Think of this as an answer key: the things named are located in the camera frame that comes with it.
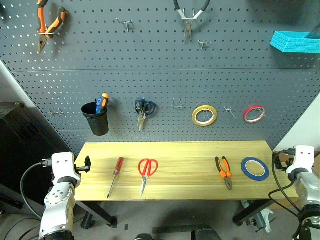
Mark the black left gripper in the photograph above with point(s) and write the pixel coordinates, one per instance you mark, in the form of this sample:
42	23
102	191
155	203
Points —
77	168

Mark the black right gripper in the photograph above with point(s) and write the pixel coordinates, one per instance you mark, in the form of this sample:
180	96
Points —
287	151

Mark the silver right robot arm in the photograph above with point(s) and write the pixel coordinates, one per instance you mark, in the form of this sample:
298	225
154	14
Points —
309	186

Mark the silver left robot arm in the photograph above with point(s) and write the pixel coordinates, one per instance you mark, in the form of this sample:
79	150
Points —
58	200

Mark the grey pegboard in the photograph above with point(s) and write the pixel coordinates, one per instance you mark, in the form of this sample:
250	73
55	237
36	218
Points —
160	75

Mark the blue tape roll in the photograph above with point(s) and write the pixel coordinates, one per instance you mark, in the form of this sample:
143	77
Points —
246	172

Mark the black plastic cup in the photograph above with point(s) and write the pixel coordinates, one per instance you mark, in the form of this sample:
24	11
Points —
96	122

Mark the black table leg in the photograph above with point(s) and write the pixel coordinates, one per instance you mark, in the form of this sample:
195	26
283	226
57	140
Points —
100	212
252	211

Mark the orange black combination pliers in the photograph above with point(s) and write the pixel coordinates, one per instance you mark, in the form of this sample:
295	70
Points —
226	173

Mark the red tape roll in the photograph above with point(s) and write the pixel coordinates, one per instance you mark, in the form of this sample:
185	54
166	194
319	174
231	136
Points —
247	120

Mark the white crumpled cloth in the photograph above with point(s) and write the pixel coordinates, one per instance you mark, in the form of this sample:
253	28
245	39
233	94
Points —
267	220

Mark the silver pegboard hook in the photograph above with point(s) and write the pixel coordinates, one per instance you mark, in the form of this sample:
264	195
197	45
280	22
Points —
125	23
228	109
203	43
55	112

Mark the yellow tape roll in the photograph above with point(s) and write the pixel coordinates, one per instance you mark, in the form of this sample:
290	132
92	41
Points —
196	121

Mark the dark rounded shape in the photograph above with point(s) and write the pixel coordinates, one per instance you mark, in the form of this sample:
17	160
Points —
143	237

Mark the black floor bar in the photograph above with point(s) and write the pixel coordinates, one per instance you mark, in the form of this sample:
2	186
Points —
175	228

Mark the teal brick-pattern box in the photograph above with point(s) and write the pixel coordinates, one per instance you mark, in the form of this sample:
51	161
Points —
291	42

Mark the orange black long-nose pliers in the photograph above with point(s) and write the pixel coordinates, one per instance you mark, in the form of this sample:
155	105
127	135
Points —
43	23

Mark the white black needle-nose pliers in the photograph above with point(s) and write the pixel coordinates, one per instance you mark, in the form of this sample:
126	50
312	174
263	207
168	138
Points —
188	23

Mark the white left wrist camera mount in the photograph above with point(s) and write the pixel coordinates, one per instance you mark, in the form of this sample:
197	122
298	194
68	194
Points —
62	165

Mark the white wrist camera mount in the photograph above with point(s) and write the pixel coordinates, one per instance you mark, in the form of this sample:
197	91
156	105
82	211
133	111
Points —
303	158
62	165

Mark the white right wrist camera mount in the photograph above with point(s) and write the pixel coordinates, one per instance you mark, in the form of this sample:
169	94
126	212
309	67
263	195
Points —
303	158

